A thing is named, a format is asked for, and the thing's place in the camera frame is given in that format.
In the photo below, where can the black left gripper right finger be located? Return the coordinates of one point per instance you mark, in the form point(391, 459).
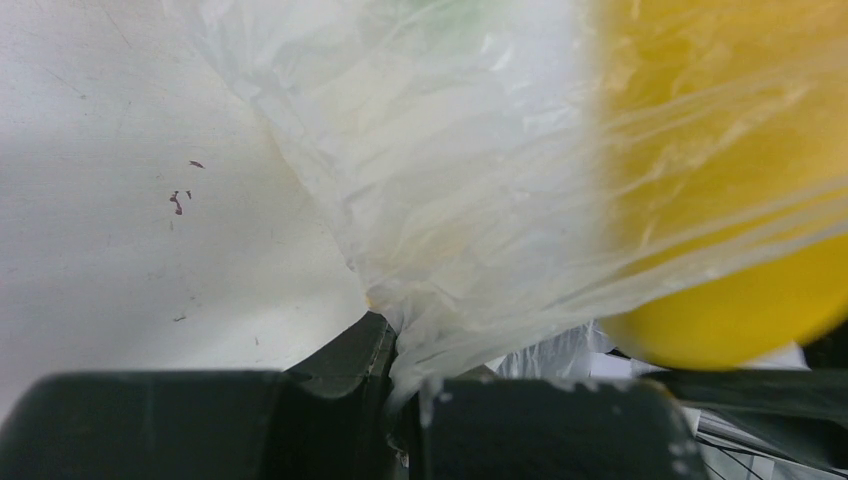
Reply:
point(488, 428)

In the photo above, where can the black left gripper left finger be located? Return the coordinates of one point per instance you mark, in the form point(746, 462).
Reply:
point(315, 420)

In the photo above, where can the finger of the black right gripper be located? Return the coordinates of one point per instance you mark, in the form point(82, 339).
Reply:
point(800, 413)

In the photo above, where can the translucent plastic bag with prints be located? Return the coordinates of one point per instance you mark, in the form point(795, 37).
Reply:
point(458, 148)

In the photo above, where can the yellow fake banana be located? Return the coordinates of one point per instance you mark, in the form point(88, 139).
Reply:
point(726, 124)

